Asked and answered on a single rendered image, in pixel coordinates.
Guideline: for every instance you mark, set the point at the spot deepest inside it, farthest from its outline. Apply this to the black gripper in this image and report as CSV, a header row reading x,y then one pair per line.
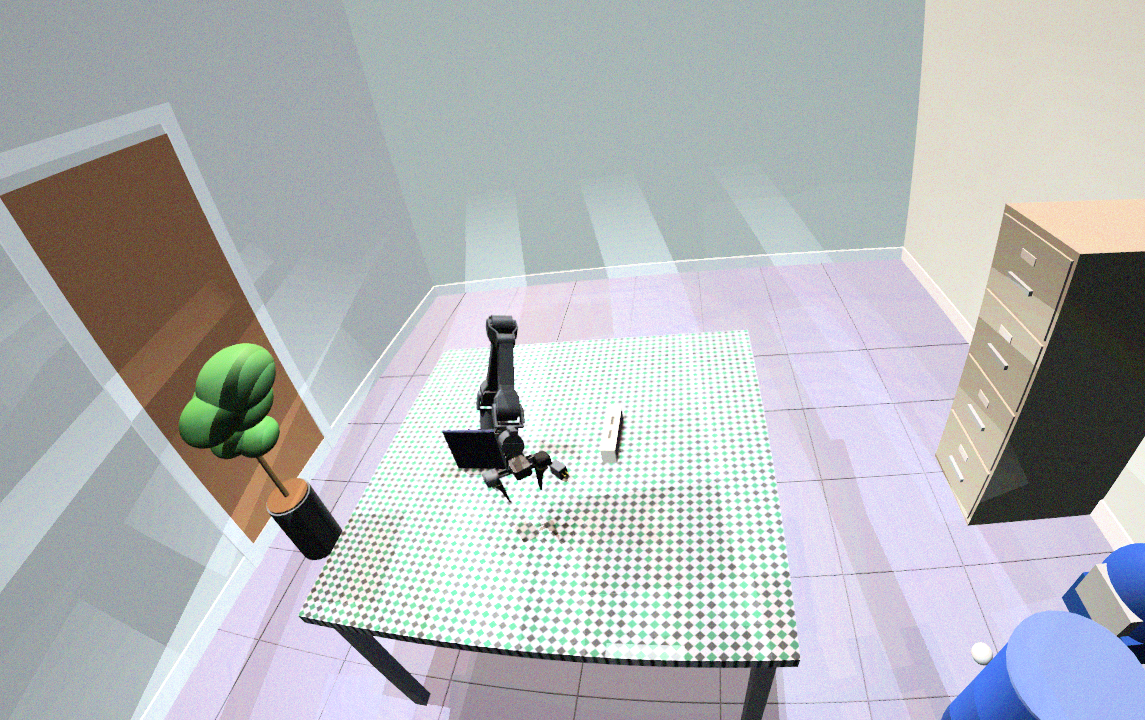
x,y
492,479

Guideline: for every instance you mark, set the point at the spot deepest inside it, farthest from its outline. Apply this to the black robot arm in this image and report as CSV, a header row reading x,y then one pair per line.
x,y
497,391

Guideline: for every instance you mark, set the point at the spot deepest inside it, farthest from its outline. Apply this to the grey two-prong plug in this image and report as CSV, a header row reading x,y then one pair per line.
x,y
558,469

